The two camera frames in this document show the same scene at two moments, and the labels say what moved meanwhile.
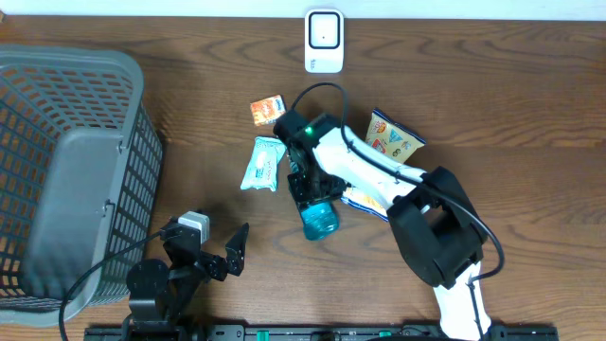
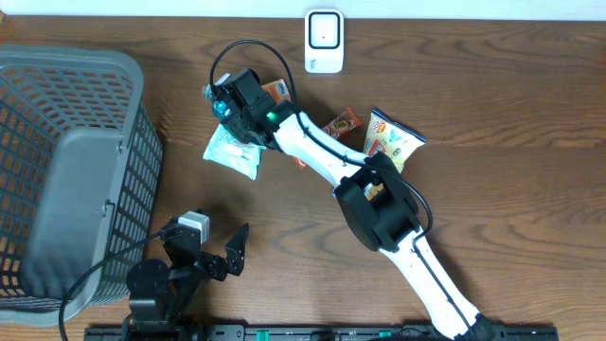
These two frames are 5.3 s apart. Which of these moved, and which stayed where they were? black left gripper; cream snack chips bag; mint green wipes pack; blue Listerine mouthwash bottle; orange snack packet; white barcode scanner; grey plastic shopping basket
Moved: orange snack packet; mint green wipes pack; blue Listerine mouthwash bottle
Stayed: black left gripper; grey plastic shopping basket; white barcode scanner; cream snack chips bag
